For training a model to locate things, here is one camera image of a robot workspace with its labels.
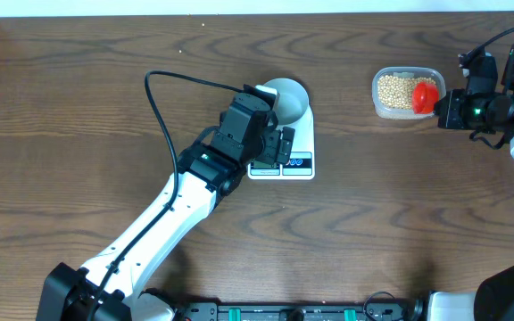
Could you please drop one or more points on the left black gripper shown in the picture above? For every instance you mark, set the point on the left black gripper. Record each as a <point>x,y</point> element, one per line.
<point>268,154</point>

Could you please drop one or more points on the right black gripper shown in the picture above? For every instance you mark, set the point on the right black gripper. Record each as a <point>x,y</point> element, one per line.
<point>449,118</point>

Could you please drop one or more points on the red plastic measuring scoop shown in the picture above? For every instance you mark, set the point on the red plastic measuring scoop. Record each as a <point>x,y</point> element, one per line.
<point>424,97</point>

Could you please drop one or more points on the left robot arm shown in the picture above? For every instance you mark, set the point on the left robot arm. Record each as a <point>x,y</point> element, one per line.
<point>111,285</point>

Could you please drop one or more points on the white digital kitchen scale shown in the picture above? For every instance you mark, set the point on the white digital kitchen scale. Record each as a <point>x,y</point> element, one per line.
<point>301,165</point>

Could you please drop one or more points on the grey round bowl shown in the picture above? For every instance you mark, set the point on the grey round bowl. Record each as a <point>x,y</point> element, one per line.
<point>293,100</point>

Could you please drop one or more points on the clear plastic container of beans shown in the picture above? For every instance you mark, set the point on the clear plastic container of beans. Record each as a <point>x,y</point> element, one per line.
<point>393,88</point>

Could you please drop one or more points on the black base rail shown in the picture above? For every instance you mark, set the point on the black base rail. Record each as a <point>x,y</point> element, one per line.
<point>378,309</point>

